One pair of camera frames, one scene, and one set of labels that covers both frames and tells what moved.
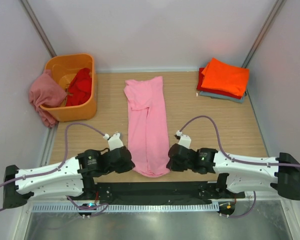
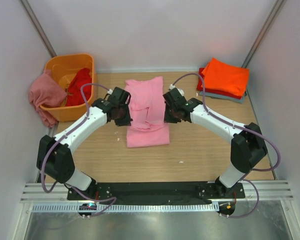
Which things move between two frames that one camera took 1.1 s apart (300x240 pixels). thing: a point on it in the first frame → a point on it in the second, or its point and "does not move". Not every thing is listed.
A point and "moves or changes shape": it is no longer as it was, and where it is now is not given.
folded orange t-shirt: [218, 74] does not move
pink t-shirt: [148, 130] moves or changes shape
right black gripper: [175, 159] → [169, 117]
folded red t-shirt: [199, 88] does not move
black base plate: [156, 193] does not move
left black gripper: [126, 161] → [125, 120]
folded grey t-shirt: [222, 97] does not move
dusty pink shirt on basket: [46, 90] does not move
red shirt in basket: [79, 89] does not move
